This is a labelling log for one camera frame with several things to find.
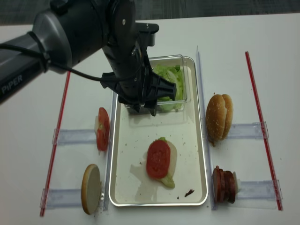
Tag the red tomato slice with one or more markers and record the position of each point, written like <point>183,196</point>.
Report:
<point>103,130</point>
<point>158,159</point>

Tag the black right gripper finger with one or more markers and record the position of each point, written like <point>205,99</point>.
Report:
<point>136,108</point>

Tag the clear plastic salad box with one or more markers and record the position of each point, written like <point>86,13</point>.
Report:
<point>169,61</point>

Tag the sesame bun top front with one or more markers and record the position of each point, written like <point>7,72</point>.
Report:
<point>216,117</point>

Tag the white rectangular tray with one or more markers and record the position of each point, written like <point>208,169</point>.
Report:
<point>129,183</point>

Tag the upright bun half left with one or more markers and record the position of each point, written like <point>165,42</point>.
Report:
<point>91,189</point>

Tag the bottom bun slice on tray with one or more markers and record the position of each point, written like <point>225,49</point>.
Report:
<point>161,161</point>

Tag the clear rail lower left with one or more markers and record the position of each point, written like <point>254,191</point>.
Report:
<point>60,198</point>

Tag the right red strip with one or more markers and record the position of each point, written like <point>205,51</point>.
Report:
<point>266,141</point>

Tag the sesame bun top rear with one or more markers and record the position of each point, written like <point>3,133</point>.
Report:
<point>229,114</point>

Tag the front red meat patty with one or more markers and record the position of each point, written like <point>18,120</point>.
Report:
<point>219,185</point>

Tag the left red strip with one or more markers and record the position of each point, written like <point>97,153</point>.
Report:
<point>54,146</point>

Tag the red meat patty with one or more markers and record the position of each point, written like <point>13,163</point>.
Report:
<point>219,185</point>
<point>227,176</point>
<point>232,187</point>

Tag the clear rail upper right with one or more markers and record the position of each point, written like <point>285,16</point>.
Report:
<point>256,130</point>

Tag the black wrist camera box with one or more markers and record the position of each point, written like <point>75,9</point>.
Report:
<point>147,32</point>

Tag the dark food scrap on tray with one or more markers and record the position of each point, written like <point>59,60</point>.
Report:
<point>189,192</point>

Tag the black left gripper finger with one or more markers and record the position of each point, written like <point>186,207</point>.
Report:
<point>152,108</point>

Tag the white patty stand block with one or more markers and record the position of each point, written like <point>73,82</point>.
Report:
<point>237,183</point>

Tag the green lettuce leaf on bun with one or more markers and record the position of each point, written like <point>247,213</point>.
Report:
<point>168,179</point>

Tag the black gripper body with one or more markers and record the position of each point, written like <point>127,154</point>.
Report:
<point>132,76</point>

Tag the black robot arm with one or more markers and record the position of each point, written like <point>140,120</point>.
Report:
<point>72,30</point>

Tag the right clear long divider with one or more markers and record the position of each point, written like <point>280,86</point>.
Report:
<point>205,137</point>

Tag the clear rail lower right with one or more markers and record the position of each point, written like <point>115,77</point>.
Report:
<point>257,190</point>

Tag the clear rail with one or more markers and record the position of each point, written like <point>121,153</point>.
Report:
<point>256,130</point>
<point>257,190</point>
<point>73,136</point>
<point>60,198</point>

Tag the clear rail upper left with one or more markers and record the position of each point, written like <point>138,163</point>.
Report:
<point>73,136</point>

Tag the green lettuce pieces in box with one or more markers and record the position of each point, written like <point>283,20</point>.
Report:
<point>174,75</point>

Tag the sesame bun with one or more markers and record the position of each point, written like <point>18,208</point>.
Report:
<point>216,117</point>
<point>229,114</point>

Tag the red strip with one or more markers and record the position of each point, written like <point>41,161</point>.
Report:
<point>266,141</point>
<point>54,146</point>

